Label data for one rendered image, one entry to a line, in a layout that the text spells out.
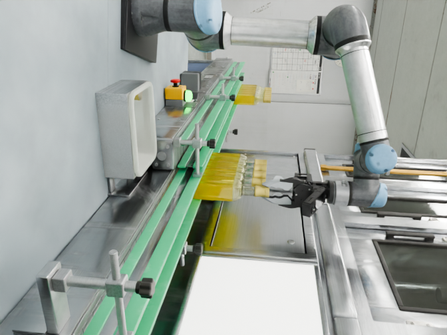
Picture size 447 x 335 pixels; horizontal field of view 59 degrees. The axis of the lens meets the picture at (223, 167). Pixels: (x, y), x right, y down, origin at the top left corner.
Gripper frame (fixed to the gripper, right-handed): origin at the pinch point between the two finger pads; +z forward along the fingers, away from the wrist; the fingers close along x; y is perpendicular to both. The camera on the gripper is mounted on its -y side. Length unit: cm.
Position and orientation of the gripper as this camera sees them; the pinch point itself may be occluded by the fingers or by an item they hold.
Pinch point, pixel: (265, 191)
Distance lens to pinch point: 121.7
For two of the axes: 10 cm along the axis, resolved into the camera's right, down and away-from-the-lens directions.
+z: -9.9, -0.6, 1.1
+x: 0.1, -9.1, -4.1
